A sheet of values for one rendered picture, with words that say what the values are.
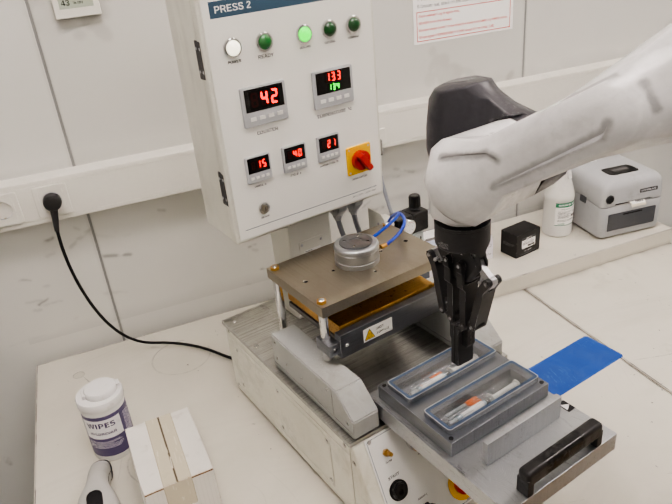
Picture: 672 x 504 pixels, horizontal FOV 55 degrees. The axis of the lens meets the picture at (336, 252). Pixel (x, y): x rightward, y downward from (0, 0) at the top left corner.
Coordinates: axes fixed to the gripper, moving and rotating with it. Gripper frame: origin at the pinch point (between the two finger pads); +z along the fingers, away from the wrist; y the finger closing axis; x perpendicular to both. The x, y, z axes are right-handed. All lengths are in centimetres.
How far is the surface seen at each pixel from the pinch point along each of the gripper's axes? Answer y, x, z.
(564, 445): 18.8, 0.5, 6.5
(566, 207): -47, 82, 19
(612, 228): -38, 90, 25
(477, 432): 8.4, -4.8, 8.8
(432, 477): -1.1, -5.5, 25.3
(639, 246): -33, 96, 31
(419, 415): 1.4, -9.6, 8.0
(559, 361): -14, 42, 33
